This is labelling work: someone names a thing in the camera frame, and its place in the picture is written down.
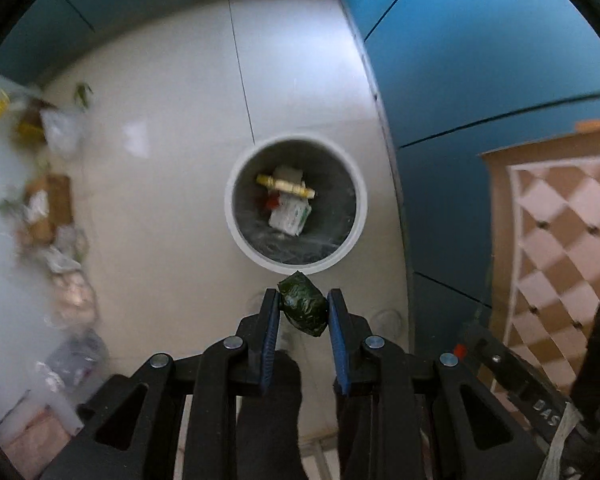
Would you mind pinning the green vegetable leaves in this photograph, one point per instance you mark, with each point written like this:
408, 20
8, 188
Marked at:
83, 94

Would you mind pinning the brown cardboard box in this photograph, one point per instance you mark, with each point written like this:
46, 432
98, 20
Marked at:
55, 205

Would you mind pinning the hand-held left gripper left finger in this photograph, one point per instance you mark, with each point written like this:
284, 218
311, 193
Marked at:
269, 340

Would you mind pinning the translucent white plastic bag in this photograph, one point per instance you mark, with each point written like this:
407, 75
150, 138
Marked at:
62, 130

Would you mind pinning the clear plastic bag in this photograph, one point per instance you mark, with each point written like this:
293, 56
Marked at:
77, 360

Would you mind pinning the white round waste bin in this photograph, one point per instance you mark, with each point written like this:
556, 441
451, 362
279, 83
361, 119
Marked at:
245, 180

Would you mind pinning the checkered tablecloth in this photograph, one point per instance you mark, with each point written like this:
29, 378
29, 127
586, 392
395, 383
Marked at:
555, 240

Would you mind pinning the pink plastic bag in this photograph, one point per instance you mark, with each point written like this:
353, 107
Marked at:
75, 297

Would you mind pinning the blue kitchen cabinet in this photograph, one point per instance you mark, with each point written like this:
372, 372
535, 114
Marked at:
480, 60

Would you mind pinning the white green sachet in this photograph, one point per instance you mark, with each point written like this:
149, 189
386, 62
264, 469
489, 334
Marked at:
287, 217

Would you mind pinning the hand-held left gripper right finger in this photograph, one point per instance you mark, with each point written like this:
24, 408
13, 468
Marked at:
337, 345

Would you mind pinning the dark green wrapper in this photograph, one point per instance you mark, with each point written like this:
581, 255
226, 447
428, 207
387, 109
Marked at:
302, 305

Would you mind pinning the yellow box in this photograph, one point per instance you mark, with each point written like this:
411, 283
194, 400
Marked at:
285, 186

